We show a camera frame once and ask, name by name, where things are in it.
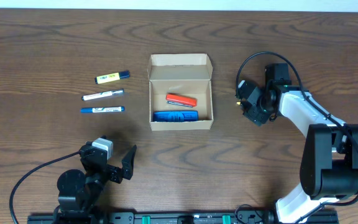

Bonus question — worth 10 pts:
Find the cardboard box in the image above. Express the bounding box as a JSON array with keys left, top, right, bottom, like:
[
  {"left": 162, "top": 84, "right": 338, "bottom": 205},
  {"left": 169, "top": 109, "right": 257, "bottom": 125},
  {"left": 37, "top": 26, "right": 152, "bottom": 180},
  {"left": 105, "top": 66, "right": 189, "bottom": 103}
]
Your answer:
[{"left": 147, "top": 54, "right": 214, "bottom": 131}]

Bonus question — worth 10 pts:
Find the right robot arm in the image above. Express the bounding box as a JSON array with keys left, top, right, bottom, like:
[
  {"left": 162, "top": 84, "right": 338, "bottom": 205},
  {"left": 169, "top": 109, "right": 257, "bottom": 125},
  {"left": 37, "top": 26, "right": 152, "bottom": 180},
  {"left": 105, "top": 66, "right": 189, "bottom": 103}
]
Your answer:
[{"left": 235, "top": 63, "right": 358, "bottom": 223}]

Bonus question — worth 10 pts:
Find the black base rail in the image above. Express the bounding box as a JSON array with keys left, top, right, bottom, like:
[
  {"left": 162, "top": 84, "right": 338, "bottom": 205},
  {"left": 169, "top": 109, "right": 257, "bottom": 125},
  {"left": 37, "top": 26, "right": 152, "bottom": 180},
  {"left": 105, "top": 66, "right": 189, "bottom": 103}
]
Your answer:
[{"left": 27, "top": 210, "right": 339, "bottom": 224}]

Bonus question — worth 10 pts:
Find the yellow highlighter marker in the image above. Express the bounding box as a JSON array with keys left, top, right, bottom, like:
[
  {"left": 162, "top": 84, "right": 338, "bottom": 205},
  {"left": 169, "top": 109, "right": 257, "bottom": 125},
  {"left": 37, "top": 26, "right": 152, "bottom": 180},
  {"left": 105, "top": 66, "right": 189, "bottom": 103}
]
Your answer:
[{"left": 94, "top": 70, "right": 130, "bottom": 85}]

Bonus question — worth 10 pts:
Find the blue whiteboard marker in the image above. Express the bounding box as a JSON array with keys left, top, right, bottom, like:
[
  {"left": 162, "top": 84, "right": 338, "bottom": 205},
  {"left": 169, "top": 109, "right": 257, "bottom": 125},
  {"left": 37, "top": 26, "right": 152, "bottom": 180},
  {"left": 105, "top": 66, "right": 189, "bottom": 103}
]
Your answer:
[{"left": 80, "top": 106, "right": 125, "bottom": 113}]

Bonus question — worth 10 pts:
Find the red stapler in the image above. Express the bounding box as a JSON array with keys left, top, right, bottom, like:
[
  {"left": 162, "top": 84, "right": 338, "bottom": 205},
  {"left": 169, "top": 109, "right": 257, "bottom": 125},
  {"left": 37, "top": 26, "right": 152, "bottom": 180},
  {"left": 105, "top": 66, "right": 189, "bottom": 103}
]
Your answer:
[{"left": 166, "top": 94, "right": 197, "bottom": 108}]

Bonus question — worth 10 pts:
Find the blue plastic holder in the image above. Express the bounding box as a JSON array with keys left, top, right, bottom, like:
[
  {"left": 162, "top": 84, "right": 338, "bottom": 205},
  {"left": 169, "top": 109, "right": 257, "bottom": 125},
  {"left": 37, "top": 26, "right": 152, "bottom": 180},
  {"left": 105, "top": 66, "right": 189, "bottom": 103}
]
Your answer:
[{"left": 153, "top": 111, "right": 199, "bottom": 122}]

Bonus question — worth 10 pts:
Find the black cap whiteboard marker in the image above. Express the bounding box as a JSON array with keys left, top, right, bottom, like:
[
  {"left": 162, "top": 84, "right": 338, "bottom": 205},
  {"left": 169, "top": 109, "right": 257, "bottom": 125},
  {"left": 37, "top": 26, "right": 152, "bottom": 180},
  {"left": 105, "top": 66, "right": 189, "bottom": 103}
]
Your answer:
[{"left": 81, "top": 89, "right": 124, "bottom": 101}]

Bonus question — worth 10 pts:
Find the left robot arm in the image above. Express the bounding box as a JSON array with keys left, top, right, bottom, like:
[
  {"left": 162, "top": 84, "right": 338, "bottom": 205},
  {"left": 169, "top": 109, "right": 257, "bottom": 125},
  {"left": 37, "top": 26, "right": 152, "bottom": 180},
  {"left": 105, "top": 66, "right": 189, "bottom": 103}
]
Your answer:
[{"left": 53, "top": 136, "right": 137, "bottom": 223}]

